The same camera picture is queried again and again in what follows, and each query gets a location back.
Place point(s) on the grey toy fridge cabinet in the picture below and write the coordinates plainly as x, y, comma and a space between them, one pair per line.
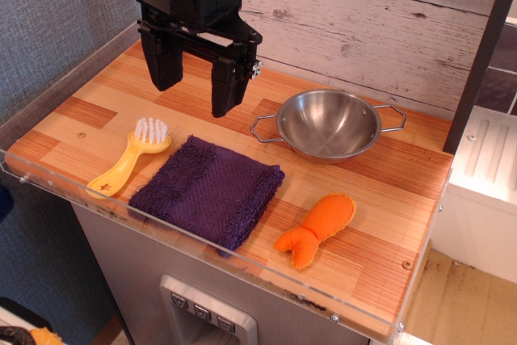
134, 252

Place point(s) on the orange plush fish toy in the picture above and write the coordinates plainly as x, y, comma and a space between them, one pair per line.
329, 216

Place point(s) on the silver two-handled pot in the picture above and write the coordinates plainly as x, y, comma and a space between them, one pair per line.
331, 126

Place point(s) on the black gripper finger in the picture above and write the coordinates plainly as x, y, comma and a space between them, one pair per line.
163, 56
229, 83

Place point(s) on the silver dispenser panel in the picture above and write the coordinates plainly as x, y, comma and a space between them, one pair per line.
196, 317

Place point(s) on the clear acrylic front guard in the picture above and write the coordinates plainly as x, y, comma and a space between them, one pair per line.
361, 278

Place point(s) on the dark right post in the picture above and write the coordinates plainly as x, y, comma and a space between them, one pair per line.
481, 62

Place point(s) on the purple folded cloth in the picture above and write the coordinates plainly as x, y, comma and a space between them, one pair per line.
210, 191

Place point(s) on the orange object bottom left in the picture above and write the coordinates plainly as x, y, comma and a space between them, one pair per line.
20, 336

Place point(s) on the yellow dish brush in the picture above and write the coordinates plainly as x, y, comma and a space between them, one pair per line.
150, 136

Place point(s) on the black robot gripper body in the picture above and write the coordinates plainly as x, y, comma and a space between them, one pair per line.
208, 29

